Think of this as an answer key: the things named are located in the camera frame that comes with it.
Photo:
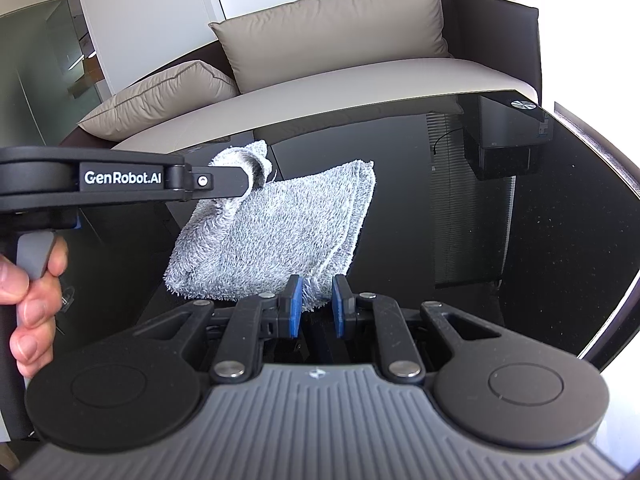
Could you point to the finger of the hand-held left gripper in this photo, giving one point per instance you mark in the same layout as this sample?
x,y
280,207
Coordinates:
x,y
222,181

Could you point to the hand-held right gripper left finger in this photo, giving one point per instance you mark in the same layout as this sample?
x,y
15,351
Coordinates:
x,y
296,306

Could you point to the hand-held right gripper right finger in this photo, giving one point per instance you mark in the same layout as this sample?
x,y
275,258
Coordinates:
x,y
339,310

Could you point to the grey terry towel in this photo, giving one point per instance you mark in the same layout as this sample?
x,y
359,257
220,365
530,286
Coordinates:
x,y
300,220

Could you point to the person's left hand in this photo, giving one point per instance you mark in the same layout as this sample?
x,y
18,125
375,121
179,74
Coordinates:
x,y
37,305

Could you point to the small beige cushion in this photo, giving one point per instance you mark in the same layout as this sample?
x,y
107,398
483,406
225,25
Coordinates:
x,y
165,96

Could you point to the brown and beige sofa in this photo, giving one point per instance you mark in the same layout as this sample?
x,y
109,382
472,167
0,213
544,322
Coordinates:
x,y
375,85

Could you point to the large beige cushion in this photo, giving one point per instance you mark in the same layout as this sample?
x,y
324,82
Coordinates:
x,y
340,30

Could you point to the round silver disc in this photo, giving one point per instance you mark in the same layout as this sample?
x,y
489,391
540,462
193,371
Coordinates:
x,y
523,104

